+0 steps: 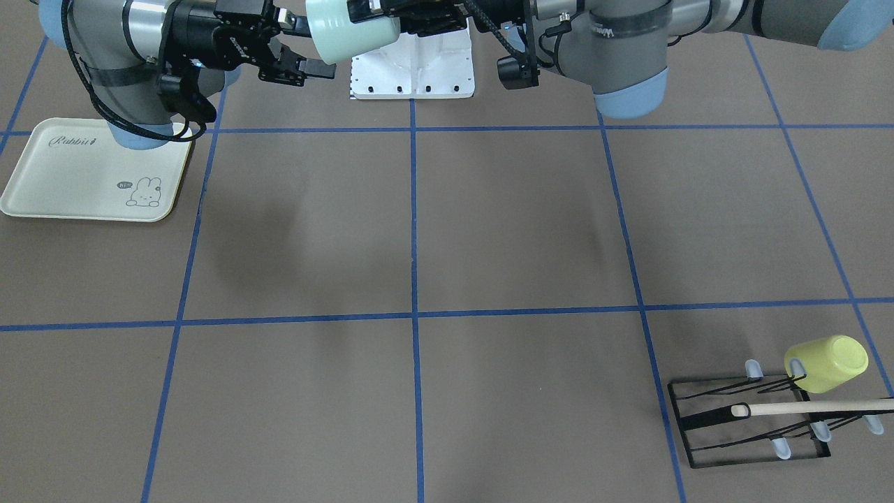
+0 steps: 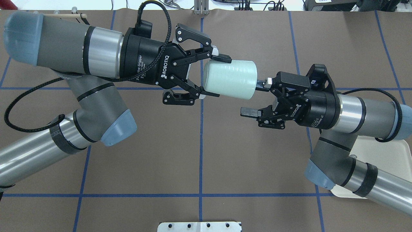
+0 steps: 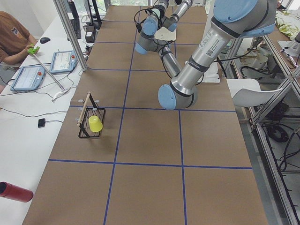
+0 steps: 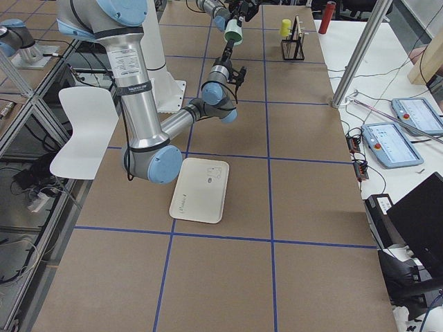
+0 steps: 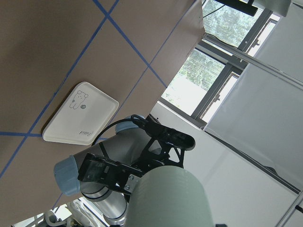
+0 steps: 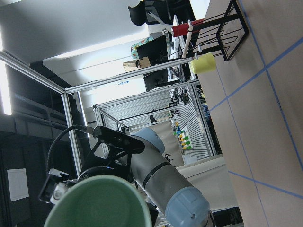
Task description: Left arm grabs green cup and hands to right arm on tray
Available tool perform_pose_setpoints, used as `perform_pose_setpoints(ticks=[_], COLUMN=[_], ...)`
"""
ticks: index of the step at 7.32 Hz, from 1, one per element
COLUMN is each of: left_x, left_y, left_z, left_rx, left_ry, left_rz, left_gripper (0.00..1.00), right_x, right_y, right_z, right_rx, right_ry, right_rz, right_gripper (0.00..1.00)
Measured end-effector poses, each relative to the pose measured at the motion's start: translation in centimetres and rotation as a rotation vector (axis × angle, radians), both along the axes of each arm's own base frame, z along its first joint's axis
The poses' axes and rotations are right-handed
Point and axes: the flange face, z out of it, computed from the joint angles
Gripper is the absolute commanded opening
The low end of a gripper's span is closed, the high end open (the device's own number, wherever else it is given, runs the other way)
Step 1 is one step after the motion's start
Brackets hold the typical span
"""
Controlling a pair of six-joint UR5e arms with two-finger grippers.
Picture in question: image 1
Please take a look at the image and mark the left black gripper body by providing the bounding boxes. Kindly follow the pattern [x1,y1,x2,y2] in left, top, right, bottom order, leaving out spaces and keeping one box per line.
[402,1,534,37]

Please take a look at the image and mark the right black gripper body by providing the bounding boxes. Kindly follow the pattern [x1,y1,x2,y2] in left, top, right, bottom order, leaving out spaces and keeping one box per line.
[167,1,277,71]

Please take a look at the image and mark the mint green plastic cup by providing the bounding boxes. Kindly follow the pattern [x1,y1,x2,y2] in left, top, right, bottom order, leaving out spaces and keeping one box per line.
[305,1,400,64]

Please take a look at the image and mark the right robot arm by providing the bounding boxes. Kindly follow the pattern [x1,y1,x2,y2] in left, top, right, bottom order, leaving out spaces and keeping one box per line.
[36,1,336,150]

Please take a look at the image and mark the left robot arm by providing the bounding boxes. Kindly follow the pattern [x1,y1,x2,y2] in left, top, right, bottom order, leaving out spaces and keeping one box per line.
[346,1,892,119]

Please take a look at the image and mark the cream rabbit print tray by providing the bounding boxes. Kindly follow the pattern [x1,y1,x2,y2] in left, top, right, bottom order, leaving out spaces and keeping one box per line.
[2,118,191,223]

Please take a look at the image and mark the yellow plastic cup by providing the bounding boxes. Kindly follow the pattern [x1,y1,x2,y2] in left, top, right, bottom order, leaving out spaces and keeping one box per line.
[784,335,869,394]

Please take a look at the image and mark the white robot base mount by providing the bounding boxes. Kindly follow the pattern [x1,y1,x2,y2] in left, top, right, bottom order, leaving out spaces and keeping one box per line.
[349,28,476,100]

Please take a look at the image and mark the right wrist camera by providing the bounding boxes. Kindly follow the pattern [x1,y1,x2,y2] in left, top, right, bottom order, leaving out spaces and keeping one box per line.
[156,67,217,124]

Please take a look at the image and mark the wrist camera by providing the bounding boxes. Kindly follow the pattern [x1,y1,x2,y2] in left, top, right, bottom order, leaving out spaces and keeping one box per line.
[156,67,217,124]
[496,20,540,90]

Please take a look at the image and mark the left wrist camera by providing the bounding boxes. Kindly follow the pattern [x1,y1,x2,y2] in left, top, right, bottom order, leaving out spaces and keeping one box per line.
[496,20,540,90]

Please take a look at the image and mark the black wire cup rack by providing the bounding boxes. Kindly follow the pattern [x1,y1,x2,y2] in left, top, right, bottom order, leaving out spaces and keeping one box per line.
[666,358,892,469]

